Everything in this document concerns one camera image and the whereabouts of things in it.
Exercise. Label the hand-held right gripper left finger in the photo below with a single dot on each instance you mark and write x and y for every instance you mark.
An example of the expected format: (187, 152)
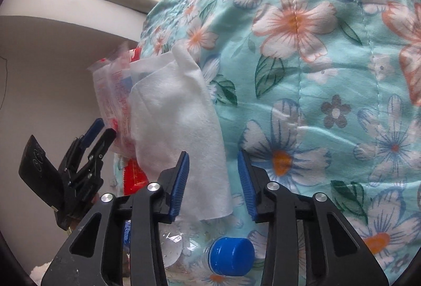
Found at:
(179, 184)

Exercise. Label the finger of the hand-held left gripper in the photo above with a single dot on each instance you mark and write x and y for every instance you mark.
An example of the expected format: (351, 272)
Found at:
(93, 129)
(105, 141)

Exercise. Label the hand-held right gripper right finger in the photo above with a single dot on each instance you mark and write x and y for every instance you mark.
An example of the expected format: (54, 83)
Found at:
(246, 187)

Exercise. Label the clear packet with red print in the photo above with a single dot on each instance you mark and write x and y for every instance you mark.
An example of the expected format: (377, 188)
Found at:
(111, 101)

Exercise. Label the red snack packet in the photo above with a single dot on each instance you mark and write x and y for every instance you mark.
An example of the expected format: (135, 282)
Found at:
(135, 177)

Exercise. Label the clear bottle with blue cap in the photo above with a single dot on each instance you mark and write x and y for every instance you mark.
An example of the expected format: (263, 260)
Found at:
(230, 254)

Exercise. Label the white wet wipe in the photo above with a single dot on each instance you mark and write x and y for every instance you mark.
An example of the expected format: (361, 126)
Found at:
(171, 115)

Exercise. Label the white fluffy rug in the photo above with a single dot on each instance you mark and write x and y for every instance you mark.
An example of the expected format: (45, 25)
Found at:
(39, 276)

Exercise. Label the floral teal blanket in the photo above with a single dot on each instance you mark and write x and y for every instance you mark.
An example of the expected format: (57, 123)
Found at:
(312, 75)

